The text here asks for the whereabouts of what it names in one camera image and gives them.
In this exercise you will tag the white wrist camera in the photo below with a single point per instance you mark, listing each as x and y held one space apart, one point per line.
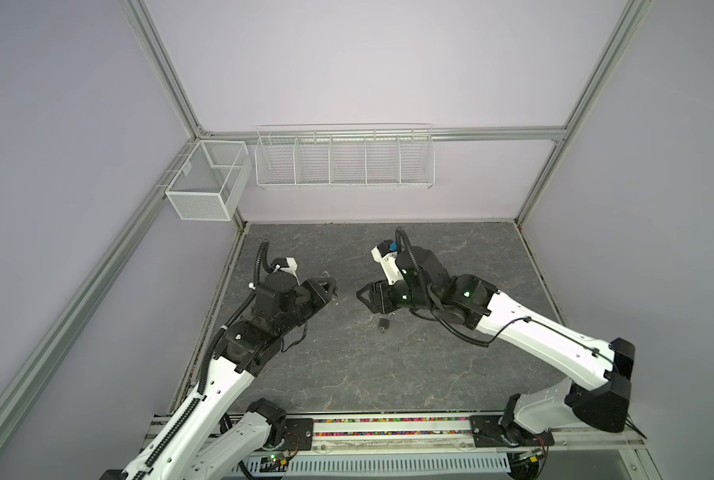
285 264
385 254

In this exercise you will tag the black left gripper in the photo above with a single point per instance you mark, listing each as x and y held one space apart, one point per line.
320 293

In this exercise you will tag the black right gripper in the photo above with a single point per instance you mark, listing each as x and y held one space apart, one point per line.
381 293

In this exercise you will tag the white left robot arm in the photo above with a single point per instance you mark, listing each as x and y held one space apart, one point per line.
278 302

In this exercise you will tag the long white wire basket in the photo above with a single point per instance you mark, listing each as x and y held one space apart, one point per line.
379 155

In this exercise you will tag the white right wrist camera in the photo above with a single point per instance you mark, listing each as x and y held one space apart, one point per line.
385 254

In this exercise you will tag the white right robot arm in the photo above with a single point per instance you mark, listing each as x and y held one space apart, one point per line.
596 387

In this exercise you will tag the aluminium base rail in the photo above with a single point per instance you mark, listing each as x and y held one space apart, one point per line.
409 444

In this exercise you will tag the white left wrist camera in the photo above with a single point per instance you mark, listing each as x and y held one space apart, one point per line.
285 264

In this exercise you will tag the black padlock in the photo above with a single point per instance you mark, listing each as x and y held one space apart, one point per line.
385 322

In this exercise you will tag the white mesh box basket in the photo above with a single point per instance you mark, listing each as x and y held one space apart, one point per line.
210 181

